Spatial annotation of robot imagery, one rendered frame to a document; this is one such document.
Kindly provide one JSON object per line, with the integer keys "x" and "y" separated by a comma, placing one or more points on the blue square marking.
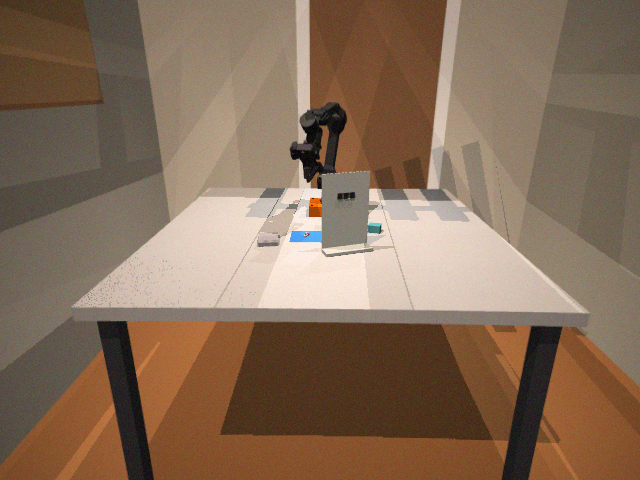
{"x": 297, "y": 236}

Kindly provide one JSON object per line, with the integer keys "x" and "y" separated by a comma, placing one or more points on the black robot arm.
{"x": 335, "y": 118}

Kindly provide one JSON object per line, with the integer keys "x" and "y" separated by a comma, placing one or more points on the light blue cube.
{"x": 374, "y": 227}

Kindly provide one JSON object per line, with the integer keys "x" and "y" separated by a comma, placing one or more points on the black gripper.
{"x": 310, "y": 151}

